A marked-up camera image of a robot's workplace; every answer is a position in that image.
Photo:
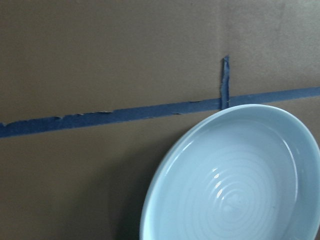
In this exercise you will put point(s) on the light blue ceramic plate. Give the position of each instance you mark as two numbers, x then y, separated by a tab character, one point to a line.
237	187

